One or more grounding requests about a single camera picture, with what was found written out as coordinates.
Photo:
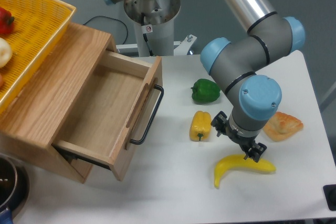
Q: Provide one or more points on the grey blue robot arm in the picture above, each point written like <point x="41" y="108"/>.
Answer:
<point x="233" y="66"/>

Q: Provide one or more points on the golden pastry turnover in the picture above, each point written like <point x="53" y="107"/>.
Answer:
<point x="282" y="126"/>

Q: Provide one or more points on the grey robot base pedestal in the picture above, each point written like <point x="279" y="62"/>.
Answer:
<point x="153" y="22"/>

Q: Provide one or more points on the black corner table fixture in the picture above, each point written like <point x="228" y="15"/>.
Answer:
<point x="329" y="192"/>

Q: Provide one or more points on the yellow plastic basket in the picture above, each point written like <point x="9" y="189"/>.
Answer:
<point x="38" y="26"/>

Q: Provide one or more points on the dark cooking pot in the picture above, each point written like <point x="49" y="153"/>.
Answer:
<point x="15" y="187"/>

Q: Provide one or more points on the yellow bell pepper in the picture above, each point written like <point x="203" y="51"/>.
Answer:
<point x="200" y="126"/>

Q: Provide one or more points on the wooden drawer cabinet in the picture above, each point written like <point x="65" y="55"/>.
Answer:
<point x="32" y="121"/>

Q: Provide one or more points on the green bell pepper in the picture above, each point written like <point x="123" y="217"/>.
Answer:
<point x="205" y="91"/>

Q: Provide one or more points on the yellow banana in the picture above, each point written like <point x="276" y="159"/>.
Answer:
<point x="237" y="161"/>

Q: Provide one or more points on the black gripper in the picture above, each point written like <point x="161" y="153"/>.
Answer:
<point x="245" y="139"/>

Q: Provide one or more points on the white onion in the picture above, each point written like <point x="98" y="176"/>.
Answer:
<point x="5" y="52"/>

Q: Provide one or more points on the black drawer handle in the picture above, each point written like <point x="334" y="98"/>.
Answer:
<point x="152" y="117"/>

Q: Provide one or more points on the open wooden drawer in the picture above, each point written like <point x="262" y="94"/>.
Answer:
<point x="114" y="106"/>

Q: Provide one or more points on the red bell pepper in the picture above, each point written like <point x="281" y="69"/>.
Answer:
<point x="7" y="22"/>

